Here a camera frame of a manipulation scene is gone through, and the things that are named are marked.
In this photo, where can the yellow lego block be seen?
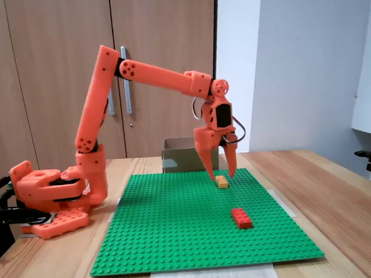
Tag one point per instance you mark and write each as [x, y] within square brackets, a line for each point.
[222, 182]

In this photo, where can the black table clamp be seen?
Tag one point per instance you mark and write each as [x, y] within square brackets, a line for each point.
[7, 216]

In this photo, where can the cardboard box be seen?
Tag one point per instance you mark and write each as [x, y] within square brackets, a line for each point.
[180, 158]

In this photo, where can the wooden cabinet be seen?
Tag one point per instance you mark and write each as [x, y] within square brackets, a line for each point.
[41, 44]

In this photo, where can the green lego baseplate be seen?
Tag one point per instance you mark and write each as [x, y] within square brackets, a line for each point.
[194, 226]

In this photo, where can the red lego block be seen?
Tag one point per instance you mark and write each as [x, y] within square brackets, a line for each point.
[241, 218]

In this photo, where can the masking tape strip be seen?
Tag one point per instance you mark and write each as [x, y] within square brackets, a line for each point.
[114, 209]
[213, 277]
[285, 203]

